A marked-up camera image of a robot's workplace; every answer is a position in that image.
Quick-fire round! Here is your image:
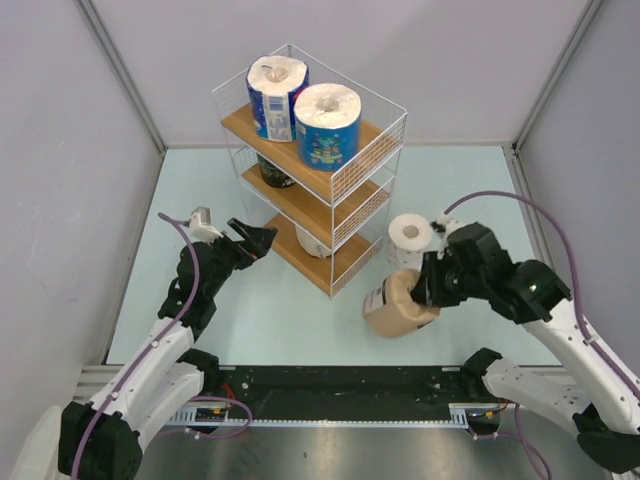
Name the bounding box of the white dotted paper roll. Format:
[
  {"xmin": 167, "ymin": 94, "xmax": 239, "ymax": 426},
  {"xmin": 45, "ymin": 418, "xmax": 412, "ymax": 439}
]
[{"xmin": 387, "ymin": 213, "xmax": 432, "ymax": 270}]

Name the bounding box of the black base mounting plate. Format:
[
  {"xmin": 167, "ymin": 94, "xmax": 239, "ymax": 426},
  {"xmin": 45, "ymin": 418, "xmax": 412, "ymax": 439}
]
[{"xmin": 219, "ymin": 366, "xmax": 498, "ymax": 411}]

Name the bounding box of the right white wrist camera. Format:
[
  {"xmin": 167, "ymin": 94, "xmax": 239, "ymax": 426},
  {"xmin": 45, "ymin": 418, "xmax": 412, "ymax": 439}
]
[{"xmin": 430, "ymin": 213, "xmax": 465, "ymax": 259}]

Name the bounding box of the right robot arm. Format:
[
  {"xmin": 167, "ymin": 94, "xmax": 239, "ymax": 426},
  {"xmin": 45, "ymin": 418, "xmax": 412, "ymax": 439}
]
[{"xmin": 411, "ymin": 217, "xmax": 639, "ymax": 474}]

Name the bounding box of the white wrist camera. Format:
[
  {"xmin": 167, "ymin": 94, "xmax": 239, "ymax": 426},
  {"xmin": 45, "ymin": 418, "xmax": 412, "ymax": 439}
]
[
  {"xmin": 430, "ymin": 213, "xmax": 465, "ymax": 259},
  {"xmin": 188, "ymin": 206, "xmax": 223, "ymax": 244}
]

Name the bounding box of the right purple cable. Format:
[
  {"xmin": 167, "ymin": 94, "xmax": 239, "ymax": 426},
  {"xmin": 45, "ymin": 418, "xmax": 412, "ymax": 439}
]
[{"xmin": 442, "ymin": 190, "xmax": 640, "ymax": 479}]

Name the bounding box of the brown paper roll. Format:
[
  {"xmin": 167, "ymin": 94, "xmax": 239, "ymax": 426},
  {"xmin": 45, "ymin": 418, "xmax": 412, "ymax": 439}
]
[{"xmin": 362, "ymin": 269, "xmax": 441, "ymax": 338}]

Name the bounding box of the dark blue paper roll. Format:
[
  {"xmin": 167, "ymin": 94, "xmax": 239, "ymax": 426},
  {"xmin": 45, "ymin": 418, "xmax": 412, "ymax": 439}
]
[{"xmin": 245, "ymin": 55, "xmax": 309, "ymax": 143}]

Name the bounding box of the white wire wooden shelf rack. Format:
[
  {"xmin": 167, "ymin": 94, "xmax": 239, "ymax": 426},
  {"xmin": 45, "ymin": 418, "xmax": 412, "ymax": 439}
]
[{"xmin": 212, "ymin": 44, "xmax": 407, "ymax": 297}]

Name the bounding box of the grey slotted cable duct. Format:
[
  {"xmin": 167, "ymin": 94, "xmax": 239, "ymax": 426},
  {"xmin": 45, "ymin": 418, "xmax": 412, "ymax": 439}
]
[{"xmin": 167, "ymin": 401, "xmax": 504, "ymax": 429}]

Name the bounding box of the purple cable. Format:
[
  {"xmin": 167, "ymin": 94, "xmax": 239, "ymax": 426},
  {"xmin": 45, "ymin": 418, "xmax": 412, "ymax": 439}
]
[
  {"xmin": 69, "ymin": 211, "xmax": 254, "ymax": 479},
  {"xmin": 442, "ymin": 190, "xmax": 640, "ymax": 479}
]

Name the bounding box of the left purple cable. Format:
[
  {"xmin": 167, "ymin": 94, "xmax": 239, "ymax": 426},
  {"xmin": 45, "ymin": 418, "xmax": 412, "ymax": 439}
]
[{"xmin": 69, "ymin": 211, "xmax": 254, "ymax": 479}]

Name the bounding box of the beige paper roll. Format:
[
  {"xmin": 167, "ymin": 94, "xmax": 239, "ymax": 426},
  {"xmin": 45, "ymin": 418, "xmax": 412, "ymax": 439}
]
[{"xmin": 295, "ymin": 225, "xmax": 332, "ymax": 259}]

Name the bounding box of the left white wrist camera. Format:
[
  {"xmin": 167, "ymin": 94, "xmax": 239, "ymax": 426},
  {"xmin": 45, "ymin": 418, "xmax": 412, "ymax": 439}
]
[{"xmin": 188, "ymin": 206, "xmax": 223, "ymax": 244}]

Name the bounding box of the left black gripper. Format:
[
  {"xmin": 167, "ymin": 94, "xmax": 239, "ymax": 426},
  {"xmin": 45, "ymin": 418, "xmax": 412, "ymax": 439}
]
[{"xmin": 203, "ymin": 218, "xmax": 276, "ymax": 298}]

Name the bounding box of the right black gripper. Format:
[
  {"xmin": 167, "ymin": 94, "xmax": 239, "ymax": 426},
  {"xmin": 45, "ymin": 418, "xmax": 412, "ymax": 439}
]
[{"xmin": 409, "ymin": 250, "xmax": 487, "ymax": 308}]

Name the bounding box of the light blue paper roll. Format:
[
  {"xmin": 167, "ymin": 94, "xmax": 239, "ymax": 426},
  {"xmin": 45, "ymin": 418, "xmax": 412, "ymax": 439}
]
[{"xmin": 294, "ymin": 83, "xmax": 362, "ymax": 172}]

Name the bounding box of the black paper roll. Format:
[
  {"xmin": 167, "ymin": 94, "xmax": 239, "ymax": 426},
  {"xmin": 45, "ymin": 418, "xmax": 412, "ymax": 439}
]
[{"xmin": 256, "ymin": 153, "xmax": 296, "ymax": 189}]

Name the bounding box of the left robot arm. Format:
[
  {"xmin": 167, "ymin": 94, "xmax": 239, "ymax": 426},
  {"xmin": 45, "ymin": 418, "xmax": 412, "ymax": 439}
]
[{"xmin": 57, "ymin": 208, "xmax": 278, "ymax": 479}]

